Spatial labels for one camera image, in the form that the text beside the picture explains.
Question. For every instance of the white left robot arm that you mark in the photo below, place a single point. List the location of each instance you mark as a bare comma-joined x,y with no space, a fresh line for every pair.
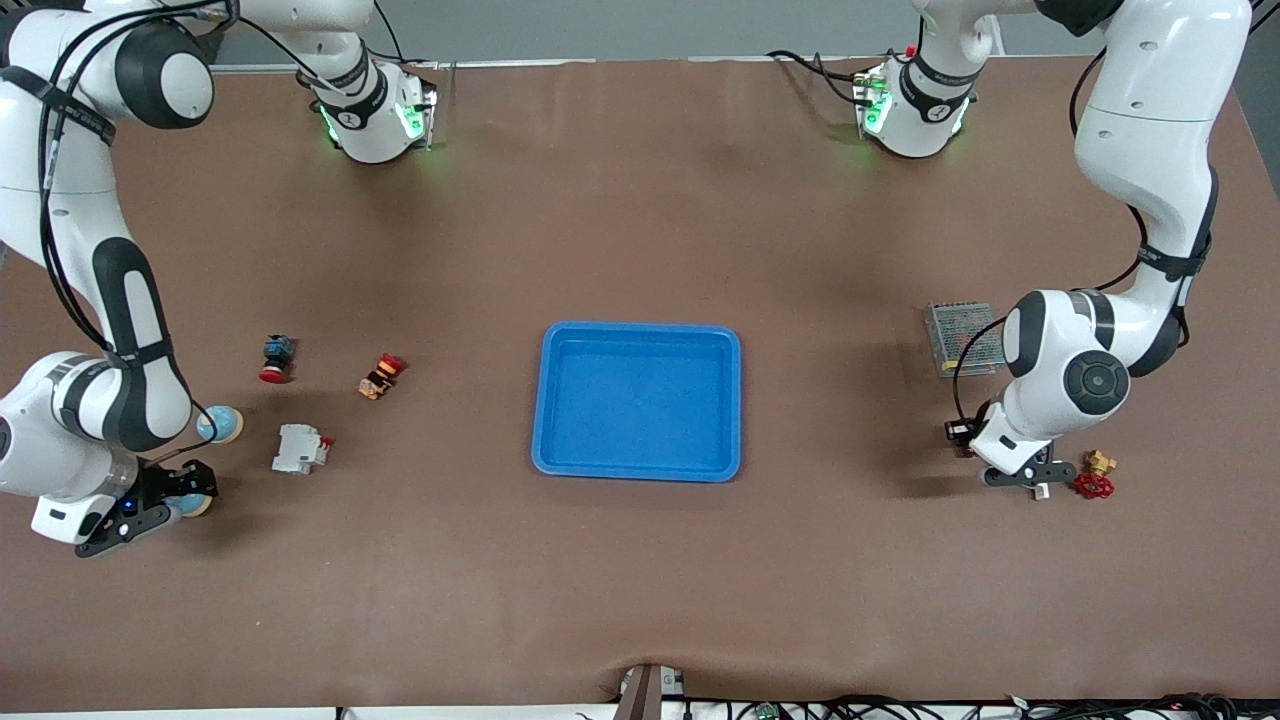
1140,140

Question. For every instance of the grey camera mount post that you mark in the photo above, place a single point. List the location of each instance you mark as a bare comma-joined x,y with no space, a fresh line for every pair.
645,692

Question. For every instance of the metal mesh power supply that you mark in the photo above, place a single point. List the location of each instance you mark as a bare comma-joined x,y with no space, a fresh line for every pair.
950,335

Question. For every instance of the light blue desk bell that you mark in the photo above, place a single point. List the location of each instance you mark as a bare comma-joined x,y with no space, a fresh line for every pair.
195,506
225,425

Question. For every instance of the blue plastic tray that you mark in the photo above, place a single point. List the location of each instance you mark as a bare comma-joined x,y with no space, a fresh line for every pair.
640,400

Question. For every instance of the red button blue body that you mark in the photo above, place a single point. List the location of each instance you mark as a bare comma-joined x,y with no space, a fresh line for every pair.
277,352

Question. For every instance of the white circuit breaker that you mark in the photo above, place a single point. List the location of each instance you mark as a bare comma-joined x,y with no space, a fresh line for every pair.
297,450

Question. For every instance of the brass valve red handwheel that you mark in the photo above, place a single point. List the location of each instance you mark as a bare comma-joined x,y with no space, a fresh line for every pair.
1094,487

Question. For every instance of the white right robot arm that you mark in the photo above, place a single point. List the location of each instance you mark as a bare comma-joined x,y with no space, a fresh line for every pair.
40,450

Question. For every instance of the red orange emergency stop button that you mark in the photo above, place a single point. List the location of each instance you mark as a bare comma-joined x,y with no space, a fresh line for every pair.
378,380

